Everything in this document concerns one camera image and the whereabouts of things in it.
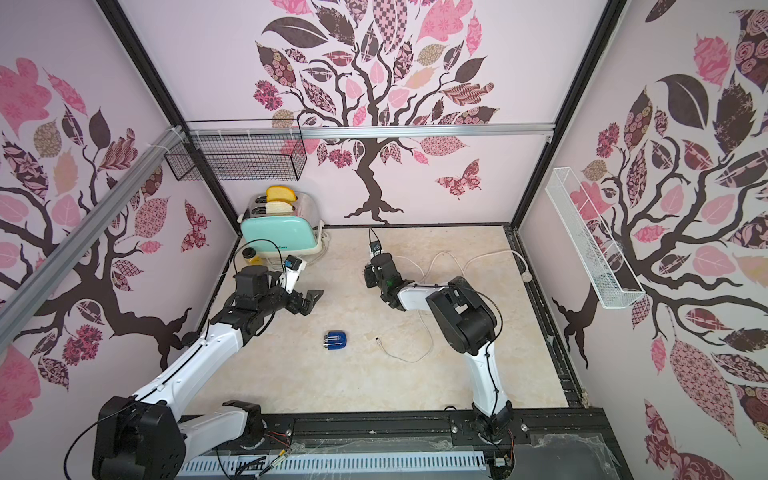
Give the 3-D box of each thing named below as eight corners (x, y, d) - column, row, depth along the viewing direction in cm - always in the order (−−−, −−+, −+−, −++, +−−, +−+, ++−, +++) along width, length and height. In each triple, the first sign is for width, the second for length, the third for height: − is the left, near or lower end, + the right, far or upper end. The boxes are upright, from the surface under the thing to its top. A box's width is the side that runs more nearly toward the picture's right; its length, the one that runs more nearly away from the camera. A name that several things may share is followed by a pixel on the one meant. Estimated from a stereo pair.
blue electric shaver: (324, 350, 90) (322, 346, 87) (327, 336, 93) (325, 331, 90) (345, 350, 90) (344, 346, 87) (347, 336, 93) (345, 331, 90)
